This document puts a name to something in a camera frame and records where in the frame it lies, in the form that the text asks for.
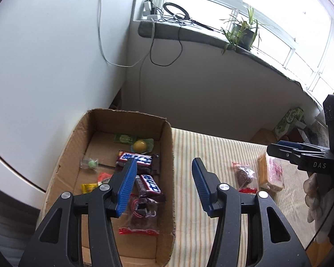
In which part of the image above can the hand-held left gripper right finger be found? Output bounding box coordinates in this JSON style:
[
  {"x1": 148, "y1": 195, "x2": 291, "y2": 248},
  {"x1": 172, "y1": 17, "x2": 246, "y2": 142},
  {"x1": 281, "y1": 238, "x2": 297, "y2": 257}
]
[{"x1": 191, "y1": 157, "x2": 308, "y2": 267}]

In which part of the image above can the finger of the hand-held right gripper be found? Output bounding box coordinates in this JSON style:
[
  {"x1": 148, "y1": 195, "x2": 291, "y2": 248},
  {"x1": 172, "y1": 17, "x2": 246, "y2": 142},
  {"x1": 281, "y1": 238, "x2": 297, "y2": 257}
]
[
  {"x1": 277, "y1": 141, "x2": 330, "y2": 152},
  {"x1": 267, "y1": 144, "x2": 332, "y2": 162}
]

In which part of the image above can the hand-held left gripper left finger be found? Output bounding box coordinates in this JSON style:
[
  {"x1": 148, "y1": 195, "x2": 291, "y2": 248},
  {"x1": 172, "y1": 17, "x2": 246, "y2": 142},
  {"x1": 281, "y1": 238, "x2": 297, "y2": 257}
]
[{"x1": 18, "y1": 158, "x2": 138, "y2": 267}]

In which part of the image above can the red candy packet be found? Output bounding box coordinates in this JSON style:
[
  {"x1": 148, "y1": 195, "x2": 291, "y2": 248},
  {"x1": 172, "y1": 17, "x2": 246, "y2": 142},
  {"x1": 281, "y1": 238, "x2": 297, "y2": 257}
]
[{"x1": 97, "y1": 172, "x2": 114, "y2": 186}]

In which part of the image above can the brown chocolate bar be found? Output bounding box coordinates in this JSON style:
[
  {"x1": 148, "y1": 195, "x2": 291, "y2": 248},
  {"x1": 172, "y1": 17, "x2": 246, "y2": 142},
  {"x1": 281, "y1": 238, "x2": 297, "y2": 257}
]
[
  {"x1": 115, "y1": 150, "x2": 160, "y2": 175},
  {"x1": 134, "y1": 174, "x2": 166, "y2": 203}
]

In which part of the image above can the brown cake clear wrapper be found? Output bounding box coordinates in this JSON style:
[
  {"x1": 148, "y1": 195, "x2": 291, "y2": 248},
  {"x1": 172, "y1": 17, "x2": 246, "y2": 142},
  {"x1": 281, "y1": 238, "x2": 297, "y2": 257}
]
[
  {"x1": 232, "y1": 161, "x2": 259, "y2": 194},
  {"x1": 119, "y1": 196, "x2": 160, "y2": 236}
]

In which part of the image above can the yellow candy packet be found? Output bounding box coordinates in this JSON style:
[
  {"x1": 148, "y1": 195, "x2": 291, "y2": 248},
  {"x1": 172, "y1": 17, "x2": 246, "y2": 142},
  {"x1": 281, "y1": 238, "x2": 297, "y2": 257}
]
[{"x1": 81, "y1": 183, "x2": 99, "y2": 194}]

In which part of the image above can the green ball candy clear wrapper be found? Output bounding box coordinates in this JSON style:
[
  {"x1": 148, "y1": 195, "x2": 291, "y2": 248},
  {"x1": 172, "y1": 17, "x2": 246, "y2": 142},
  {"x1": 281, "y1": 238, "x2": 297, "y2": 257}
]
[{"x1": 80, "y1": 157, "x2": 100, "y2": 171}]

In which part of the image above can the yellow ball candy green wrapper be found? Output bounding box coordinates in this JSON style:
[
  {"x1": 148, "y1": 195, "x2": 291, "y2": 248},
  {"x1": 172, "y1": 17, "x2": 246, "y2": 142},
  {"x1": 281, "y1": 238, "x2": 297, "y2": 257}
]
[{"x1": 132, "y1": 138, "x2": 155, "y2": 154}]

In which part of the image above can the green snack packet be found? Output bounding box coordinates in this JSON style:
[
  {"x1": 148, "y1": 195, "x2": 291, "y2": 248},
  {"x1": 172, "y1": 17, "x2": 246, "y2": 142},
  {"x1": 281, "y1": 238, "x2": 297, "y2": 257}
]
[{"x1": 113, "y1": 133, "x2": 137, "y2": 144}]

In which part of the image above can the cardboard box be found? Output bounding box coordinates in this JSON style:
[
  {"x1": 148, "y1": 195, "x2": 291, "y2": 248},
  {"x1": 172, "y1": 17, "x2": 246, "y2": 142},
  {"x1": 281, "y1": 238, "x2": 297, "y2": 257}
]
[{"x1": 42, "y1": 108, "x2": 176, "y2": 267}]

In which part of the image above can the person's right hand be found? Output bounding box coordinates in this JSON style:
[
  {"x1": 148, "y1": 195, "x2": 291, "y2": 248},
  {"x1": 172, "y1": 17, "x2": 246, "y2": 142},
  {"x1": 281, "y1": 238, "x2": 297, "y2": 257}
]
[{"x1": 303, "y1": 172, "x2": 334, "y2": 224}]

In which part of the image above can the grey printed bag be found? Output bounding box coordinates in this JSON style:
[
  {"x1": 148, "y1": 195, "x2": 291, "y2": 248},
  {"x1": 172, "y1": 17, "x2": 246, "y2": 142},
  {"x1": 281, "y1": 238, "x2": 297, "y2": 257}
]
[{"x1": 302, "y1": 117, "x2": 327, "y2": 146}]

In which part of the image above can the green printed box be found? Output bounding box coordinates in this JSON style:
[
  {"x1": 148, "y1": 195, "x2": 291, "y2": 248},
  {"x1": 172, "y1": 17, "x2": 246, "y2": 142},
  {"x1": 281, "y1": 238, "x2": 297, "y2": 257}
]
[{"x1": 273, "y1": 107, "x2": 306, "y2": 142}]

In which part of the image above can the brown box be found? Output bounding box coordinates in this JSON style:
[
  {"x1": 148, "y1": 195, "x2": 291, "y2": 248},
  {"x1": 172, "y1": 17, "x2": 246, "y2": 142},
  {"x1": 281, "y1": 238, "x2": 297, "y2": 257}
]
[{"x1": 250, "y1": 128, "x2": 277, "y2": 146}]

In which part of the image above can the sliced bread bag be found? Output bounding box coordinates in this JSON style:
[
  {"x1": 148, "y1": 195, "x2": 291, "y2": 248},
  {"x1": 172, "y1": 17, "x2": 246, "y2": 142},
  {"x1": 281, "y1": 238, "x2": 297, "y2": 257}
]
[{"x1": 257, "y1": 151, "x2": 285, "y2": 193}]

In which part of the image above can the striped tablecloth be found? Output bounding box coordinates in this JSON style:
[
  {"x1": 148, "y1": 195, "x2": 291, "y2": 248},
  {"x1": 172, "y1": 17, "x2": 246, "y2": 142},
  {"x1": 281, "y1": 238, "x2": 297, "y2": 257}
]
[{"x1": 167, "y1": 128, "x2": 323, "y2": 267}]

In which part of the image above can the potted green plant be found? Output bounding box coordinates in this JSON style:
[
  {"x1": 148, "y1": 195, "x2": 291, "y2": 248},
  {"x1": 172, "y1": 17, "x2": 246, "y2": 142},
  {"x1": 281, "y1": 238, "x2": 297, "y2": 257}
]
[{"x1": 220, "y1": 6, "x2": 270, "y2": 55}]

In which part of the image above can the white appliance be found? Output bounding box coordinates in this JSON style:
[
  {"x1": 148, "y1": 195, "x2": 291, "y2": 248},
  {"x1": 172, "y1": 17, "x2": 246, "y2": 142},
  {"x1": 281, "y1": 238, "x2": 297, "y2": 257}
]
[{"x1": 0, "y1": 0, "x2": 137, "y2": 201}]

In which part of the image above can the grey stone windowsill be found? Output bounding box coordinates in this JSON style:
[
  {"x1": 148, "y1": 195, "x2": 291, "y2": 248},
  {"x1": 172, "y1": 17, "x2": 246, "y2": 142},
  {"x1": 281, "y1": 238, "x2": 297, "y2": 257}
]
[{"x1": 138, "y1": 19, "x2": 326, "y2": 112}]

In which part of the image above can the white charger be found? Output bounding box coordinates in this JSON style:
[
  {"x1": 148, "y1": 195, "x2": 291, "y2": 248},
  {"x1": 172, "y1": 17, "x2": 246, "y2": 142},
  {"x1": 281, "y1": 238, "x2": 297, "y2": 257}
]
[{"x1": 143, "y1": 1, "x2": 160, "y2": 20}]

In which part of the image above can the black cable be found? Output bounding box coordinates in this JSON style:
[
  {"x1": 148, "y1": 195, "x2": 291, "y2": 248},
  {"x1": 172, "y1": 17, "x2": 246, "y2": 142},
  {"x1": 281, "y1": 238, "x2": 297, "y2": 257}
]
[{"x1": 150, "y1": 25, "x2": 183, "y2": 67}]

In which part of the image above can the black ring light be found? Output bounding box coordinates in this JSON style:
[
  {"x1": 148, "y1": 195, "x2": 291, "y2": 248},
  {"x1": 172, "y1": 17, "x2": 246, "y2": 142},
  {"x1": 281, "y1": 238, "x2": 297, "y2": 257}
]
[{"x1": 162, "y1": 2, "x2": 220, "y2": 31}]

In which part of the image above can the white cable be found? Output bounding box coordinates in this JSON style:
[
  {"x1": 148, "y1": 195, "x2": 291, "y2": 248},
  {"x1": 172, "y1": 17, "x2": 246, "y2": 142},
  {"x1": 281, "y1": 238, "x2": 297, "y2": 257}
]
[{"x1": 97, "y1": 0, "x2": 156, "y2": 68}]

